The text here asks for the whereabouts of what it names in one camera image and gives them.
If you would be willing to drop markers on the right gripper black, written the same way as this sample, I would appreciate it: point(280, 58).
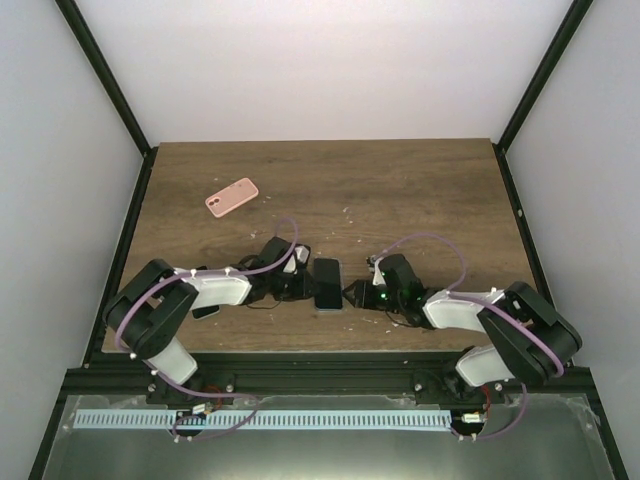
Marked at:
point(363, 297)

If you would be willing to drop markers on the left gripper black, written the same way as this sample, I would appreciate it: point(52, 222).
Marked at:
point(304, 290)

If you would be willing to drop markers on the clear magsafe phone case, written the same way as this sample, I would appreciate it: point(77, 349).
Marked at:
point(328, 309)

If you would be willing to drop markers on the white silver smartphone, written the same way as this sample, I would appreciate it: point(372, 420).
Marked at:
point(205, 312)

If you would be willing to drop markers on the pink phone case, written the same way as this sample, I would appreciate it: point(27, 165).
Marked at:
point(231, 197)

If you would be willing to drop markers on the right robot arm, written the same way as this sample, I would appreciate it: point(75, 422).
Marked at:
point(530, 341)

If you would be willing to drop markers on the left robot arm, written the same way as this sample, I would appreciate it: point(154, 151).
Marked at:
point(148, 312)

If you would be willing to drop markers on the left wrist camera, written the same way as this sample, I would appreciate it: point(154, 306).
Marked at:
point(298, 259)

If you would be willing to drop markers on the light blue cable duct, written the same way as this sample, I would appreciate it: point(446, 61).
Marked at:
point(405, 420)

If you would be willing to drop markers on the black aluminium front rail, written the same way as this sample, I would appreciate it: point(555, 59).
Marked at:
point(264, 374)

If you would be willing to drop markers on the left black frame post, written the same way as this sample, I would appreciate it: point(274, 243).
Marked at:
point(80, 29)

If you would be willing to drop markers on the black frame post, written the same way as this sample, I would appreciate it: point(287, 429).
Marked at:
point(565, 32)
point(80, 29)

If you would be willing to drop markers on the right black frame post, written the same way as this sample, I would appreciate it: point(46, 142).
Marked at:
point(565, 32)

